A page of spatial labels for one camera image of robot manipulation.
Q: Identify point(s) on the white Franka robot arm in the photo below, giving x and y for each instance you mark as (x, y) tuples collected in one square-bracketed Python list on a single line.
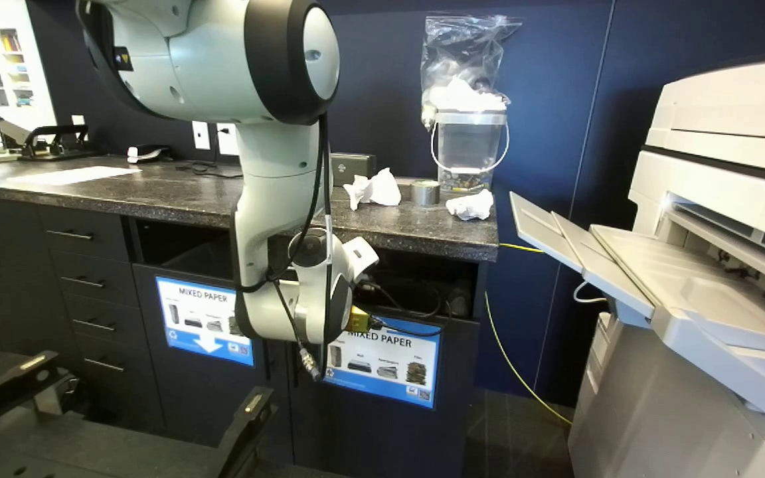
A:
[(205, 53)]

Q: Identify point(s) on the dark bin door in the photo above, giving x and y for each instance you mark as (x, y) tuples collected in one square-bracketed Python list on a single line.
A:
[(214, 398), (373, 439)]

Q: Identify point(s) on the dark counter cabinet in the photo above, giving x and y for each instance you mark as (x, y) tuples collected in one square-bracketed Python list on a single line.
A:
[(0, 301)]

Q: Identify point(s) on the grey power adapter box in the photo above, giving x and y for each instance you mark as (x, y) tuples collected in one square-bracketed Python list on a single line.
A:
[(354, 167)]

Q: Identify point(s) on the flat crumpled white paper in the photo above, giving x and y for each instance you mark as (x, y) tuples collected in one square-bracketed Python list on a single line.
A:
[(470, 205)]

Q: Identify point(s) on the clear plastic bucket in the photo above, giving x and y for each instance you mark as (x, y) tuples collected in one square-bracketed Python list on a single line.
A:
[(465, 155)]

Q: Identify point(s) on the blue label with up arrow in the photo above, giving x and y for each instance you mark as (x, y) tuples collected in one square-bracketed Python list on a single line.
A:
[(396, 367)]

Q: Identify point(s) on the white tissue wad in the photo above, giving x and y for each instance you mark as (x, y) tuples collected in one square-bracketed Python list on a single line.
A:
[(458, 95)]

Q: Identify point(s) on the blue label with down arrow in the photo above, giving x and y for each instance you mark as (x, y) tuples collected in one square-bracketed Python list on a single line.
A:
[(198, 321)]

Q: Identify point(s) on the clear plastic bag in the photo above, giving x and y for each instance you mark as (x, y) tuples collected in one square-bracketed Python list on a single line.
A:
[(470, 47)]

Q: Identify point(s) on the dark cabinet drawer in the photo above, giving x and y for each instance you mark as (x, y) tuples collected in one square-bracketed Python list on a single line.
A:
[(95, 294), (104, 338), (81, 253), (117, 387)]

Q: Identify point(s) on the black paper trimmer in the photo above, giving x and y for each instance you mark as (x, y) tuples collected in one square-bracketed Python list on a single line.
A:
[(55, 140)]

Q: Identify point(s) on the white office printer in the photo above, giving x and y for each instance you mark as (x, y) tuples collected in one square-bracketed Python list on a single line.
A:
[(710, 373)]

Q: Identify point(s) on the white bookshelf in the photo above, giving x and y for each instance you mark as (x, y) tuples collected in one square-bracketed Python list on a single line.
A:
[(0, 61)]

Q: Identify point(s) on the orange wrist camera bar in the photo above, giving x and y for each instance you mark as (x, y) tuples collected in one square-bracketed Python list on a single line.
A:
[(359, 318)]

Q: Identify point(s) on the small white wall plate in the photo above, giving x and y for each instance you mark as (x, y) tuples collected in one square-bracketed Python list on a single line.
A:
[(200, 136)]

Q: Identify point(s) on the black metal stand frame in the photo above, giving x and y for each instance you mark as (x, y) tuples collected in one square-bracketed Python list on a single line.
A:
[(92, 440)]

